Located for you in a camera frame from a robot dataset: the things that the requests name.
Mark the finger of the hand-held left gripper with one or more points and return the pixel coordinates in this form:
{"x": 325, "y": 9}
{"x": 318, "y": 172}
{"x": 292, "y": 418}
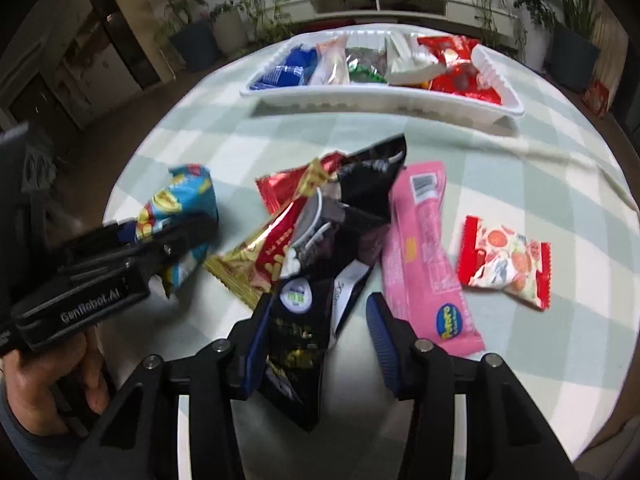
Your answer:
{"x": 125, "y": 232}
{"x": 185, "y": 237}

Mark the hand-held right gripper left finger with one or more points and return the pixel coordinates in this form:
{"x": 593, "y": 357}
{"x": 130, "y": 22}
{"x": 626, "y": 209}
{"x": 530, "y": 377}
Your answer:
{"x": 255, "y": 355}

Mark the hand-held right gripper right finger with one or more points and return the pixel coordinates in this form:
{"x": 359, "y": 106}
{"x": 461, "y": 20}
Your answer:
{"x": 382, "y": 345}

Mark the black gold snack packet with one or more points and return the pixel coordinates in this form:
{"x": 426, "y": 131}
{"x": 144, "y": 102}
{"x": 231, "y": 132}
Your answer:
{"x": 295, "y": 350}

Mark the light blue cartoon snack packet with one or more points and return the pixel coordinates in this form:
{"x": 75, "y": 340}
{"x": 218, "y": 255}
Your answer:
{"x": 175, "y": 195}

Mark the clear orange print snack packet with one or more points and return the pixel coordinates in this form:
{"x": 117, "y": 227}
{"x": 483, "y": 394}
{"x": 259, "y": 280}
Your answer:
{"x": 330, "y": 62}

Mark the white plastic tray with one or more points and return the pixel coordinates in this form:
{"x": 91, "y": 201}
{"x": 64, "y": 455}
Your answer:
{"x": 375, "y": 102}

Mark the clear green top snack bag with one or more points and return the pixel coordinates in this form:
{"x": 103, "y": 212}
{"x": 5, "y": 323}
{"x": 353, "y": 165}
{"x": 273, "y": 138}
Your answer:
{"x": 365, "y": 67}

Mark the person's left hand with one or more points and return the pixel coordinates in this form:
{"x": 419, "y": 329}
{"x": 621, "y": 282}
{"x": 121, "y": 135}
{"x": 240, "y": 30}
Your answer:
{"x": 45, "y": 390}

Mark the gold red snack packet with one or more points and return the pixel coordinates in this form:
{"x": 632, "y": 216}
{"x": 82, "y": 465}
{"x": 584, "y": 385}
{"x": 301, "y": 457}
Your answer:
{"x": 250, "y": 265}

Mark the red foil snack packet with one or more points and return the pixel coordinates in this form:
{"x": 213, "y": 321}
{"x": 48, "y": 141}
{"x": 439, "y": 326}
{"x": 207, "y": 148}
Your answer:
{"x": 280, "y": 185}

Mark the pink snack packet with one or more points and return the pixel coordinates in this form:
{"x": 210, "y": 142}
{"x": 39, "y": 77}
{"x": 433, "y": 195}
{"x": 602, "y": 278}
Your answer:
{"x": 425, "y": 240}

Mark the red white small snack packet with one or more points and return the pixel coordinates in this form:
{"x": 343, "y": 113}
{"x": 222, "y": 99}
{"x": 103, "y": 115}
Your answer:
{"x": 505, "y": 260}

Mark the round table with checkered cloth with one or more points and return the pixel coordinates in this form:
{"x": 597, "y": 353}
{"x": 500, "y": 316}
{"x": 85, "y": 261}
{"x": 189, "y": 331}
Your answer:
{"x": 550, "y": 350}

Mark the glossy black snack packet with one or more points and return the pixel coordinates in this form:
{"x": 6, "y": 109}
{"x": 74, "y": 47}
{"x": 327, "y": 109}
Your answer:
{"x": 370, "y": 170}

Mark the white shelving cabinet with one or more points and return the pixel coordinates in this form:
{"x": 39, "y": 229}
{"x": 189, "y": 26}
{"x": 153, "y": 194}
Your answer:
{"x": 75, "y": 60}

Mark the dark blue round plant pot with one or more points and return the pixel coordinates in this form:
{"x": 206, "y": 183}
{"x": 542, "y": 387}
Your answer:
{"x": 195, "y": 45}

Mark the grey plant pot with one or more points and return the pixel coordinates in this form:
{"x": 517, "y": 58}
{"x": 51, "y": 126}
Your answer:
{"x": 230, "y": 30}

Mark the trailing vine houseplant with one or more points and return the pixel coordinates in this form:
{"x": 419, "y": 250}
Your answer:
{"x": 265, "y": 5}
{"x": 492, "y": 0}

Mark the white television cabinet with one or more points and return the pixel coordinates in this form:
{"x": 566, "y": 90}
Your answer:
{"x": 400, "y": 5}

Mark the red paper bag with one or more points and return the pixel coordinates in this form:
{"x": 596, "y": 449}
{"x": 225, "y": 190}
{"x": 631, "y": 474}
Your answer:
{"x": 597, "y": 97}

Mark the white plant pot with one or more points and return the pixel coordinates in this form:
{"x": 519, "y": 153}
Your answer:
{"x": 536, "y": 45}

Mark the dark blue square plant pot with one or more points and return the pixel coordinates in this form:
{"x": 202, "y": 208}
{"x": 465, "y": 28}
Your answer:
{"x": 575, "y": 57}

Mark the bushy small houseplant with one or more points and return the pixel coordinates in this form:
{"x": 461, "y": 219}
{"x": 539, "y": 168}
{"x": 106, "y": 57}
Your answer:
{"x": 535, "y": 5}

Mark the beige curtain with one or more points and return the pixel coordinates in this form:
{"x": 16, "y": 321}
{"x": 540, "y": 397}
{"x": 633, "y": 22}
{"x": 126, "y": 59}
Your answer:
{"x": 612, "y": 40}

